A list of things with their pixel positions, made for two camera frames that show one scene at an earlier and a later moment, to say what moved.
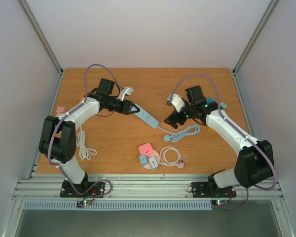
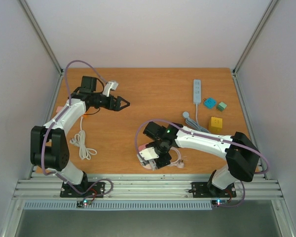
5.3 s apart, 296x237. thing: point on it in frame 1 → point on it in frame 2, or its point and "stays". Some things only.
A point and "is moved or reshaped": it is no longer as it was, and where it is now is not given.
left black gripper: [126, 108] → [117, 107]
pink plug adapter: [61, 109] stays
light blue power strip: [146, 117] is moved or reshaped
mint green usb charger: [223, 104] stays
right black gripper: [178, 117] → [163, 159]
